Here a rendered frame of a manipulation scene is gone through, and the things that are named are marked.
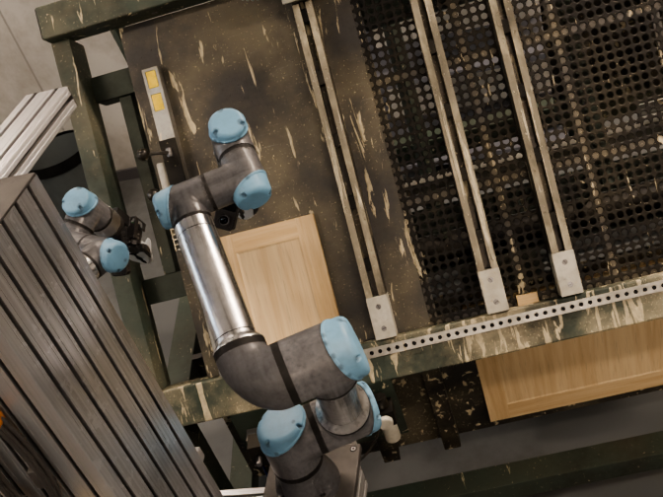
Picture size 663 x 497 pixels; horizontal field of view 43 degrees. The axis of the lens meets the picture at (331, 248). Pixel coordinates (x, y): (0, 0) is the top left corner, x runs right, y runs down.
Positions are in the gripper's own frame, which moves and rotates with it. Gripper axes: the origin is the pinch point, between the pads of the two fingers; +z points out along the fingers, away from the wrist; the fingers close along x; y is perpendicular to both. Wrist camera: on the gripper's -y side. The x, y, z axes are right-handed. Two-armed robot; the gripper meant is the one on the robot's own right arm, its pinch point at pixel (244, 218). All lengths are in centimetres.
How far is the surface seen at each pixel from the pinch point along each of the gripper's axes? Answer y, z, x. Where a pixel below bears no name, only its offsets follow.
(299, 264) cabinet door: 17, 57, -6
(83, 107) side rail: 45, 37, 67
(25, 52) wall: 207, 242, 228
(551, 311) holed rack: 16, 53, -80
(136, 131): 47, 48, 53
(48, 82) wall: 200, 260, 215
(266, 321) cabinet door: 1, 66, 1
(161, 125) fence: 45, 38, 42
